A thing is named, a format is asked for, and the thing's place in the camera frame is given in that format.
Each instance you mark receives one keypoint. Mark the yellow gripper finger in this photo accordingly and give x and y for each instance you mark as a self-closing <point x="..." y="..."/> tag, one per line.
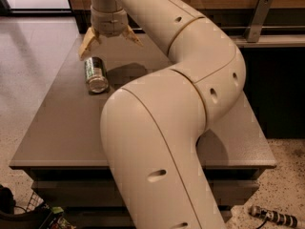
<point x="129" y="34"/>
<point x="90" y="37"/>

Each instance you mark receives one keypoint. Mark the black white striped cable plug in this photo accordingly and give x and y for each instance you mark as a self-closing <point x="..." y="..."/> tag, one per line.
<point x="276" y="217"/>

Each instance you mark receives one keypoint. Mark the green metal can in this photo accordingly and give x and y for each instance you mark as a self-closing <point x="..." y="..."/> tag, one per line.
<point x="96" y="76"/>

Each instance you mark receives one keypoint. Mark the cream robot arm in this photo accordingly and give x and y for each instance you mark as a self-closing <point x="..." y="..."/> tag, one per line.
<point x="150" y="126"/>

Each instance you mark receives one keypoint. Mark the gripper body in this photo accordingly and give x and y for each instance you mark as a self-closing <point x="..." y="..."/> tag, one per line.
<point x="110" y="23"/>

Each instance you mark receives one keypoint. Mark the right metal bracket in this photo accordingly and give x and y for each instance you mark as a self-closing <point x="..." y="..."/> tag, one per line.
<point x="253" y="31"/>

